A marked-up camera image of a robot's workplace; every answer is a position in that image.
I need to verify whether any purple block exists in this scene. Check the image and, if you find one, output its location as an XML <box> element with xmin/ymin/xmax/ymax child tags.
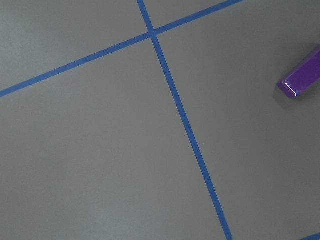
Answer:
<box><xmin>276</xmin><ymin>45</ymin><xmax>320</xmax><ymax>98</ymax></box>

